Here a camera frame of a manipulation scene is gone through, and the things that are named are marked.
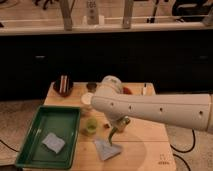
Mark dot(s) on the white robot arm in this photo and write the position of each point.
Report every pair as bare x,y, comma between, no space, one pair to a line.
193,111

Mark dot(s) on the blue sponge in tray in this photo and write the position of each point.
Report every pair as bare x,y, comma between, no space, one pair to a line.
54,143

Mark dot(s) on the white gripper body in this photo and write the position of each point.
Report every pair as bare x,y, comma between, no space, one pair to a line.
121,124

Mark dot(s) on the white lidded container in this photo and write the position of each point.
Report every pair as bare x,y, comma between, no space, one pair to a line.
86,100

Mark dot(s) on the green plastic cup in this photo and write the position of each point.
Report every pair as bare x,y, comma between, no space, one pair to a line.
90,125

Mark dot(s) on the green pepper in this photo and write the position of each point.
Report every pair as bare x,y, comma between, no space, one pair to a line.
112,132

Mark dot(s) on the dark bowl with sticks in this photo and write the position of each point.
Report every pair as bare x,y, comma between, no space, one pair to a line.
63,85

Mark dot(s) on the small dark metal cup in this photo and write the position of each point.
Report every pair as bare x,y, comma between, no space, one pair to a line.
91,87

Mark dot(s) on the orange bowl with food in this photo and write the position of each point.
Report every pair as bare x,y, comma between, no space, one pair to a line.
126,90

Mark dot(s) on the blue folded cloth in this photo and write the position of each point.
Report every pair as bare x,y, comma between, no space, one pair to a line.
106,150

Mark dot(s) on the green plastic tray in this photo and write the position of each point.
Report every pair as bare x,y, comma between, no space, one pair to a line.
64,123

